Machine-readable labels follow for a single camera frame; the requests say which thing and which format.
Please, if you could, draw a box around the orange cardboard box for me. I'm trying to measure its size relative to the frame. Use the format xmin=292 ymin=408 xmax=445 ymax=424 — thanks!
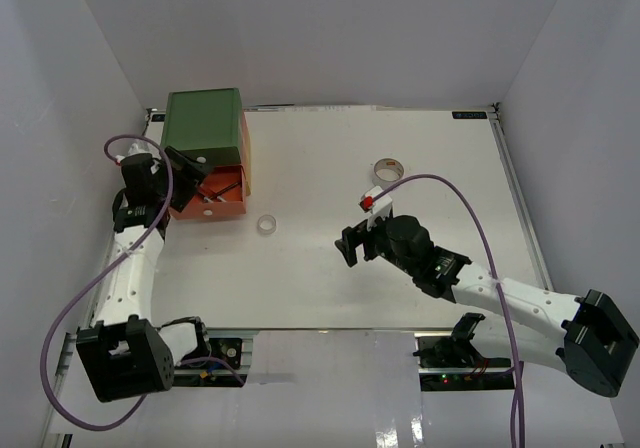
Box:
xmin=170 ymin=113 xmax=252 ymax=221

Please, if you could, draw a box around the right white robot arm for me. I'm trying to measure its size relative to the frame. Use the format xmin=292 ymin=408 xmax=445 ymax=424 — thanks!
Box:
xmin=335 ymin=215 xmax=639 ymax=398

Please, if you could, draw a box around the blue corner label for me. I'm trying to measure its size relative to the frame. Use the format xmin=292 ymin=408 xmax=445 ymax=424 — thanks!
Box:
xmin=452 ymin=111 xmax=488 ymax=120

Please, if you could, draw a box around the large white tape roll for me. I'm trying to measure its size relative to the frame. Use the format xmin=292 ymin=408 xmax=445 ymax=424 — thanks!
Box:
xmin=371 ymin=158 xmax=405 ymax=189

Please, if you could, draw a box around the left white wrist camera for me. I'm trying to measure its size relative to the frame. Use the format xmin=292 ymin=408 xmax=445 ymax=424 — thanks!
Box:
xmin=115 ymin=141 xmax=153 ymax=166

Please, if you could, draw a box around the red pen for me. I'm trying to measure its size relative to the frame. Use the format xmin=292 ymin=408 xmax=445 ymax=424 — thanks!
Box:
xmin=199 ymin=193 xmax=228 ymax=204

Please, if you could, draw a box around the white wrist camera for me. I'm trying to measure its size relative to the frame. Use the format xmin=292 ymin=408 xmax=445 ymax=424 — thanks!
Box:
xmin=359 ymin=186 xmax=393 ymax=231
xmin=115 ymin=141 xmax=153 ymax=166

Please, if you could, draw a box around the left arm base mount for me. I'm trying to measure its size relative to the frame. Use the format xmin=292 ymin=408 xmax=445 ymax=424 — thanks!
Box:
xmin=173 ymin=337 xmax=253 ymax=388

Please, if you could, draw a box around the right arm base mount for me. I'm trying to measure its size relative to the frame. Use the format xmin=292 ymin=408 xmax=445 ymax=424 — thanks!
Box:
xmin=413 ymin=332 xmax=515 ymax=393

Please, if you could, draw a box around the green drawer box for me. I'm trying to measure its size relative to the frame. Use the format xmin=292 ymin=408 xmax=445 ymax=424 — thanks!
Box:
xmin=161 ymin=88 xmax=245 ymax=167

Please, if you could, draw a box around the black pen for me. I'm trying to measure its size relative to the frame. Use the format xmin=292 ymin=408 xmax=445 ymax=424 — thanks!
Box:
xmin=207 ymin=181 xmax=241 ymax=197

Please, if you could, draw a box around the small clear tape roll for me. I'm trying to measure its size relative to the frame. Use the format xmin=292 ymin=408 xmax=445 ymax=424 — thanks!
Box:
xmin=257 ymin=214 xmax=277 ymax=236

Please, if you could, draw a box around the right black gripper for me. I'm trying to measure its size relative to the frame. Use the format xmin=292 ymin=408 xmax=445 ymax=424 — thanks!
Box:
xmin=335 ymin=211 xmax=417 ymax=277

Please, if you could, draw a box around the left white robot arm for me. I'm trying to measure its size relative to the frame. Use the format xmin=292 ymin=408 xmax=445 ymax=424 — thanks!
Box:
xmin=76 ymin=142 xmax=212 ymax=402

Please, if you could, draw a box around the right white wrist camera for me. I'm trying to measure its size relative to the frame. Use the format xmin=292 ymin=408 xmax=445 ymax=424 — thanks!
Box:
xmin=359 ymin=186 xmax=393 ymax=231

